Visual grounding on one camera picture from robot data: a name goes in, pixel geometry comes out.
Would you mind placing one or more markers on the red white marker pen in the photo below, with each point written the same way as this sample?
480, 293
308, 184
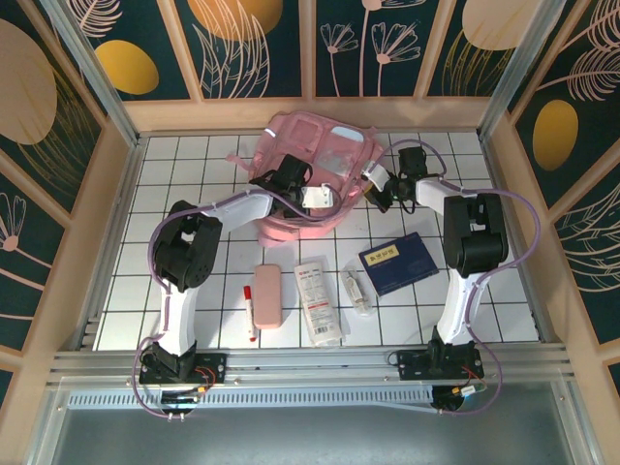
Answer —
250, 315

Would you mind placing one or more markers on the aluminium side rail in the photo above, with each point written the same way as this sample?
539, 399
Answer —
495, 164
121, 194

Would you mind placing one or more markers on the navy blue book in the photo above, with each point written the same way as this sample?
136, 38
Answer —
399, 264

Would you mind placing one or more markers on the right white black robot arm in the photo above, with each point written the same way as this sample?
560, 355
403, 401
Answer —
460, 305

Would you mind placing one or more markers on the aluminium corner post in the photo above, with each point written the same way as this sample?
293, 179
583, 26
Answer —
523, 63
87, 63

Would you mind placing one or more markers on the small clear bottle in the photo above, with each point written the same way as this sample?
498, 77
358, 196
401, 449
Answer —
357, 290

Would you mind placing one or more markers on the long aluminium mounting rail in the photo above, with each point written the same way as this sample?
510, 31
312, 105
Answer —
310, 361

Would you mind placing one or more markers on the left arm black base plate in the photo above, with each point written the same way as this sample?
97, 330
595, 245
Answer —
213, 368

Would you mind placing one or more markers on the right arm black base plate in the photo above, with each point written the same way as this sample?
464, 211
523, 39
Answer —
412, 365

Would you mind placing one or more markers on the pink backpack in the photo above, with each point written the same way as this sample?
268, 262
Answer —
300, 140

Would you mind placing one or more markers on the pink pencil case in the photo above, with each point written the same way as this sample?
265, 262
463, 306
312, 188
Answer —
268, 295

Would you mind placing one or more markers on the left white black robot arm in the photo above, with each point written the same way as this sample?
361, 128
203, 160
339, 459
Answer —
181, 315

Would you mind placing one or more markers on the white plastic supply packet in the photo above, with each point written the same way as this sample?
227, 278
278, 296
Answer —
317, 300

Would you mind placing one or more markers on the grey metal shelf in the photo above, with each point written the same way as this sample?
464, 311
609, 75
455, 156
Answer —
310, 441

